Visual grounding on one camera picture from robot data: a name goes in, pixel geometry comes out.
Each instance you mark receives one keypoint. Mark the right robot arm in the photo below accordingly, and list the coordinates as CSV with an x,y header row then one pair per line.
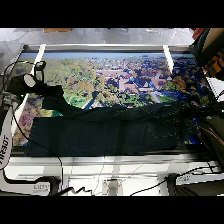
x,y
213,133

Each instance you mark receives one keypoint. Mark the heap of clothes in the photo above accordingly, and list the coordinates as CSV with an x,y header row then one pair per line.
x,y
211,50

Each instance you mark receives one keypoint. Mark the silver frame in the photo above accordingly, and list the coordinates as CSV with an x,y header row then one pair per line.
x,y
116,166

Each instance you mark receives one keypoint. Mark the dark blue jeans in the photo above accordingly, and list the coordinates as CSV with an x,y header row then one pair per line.
x,y
100,136

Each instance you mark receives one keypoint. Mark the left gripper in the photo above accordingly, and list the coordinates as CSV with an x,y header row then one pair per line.
x,y
53,91

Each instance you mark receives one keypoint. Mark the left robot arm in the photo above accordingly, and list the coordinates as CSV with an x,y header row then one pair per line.
x,y
6,133

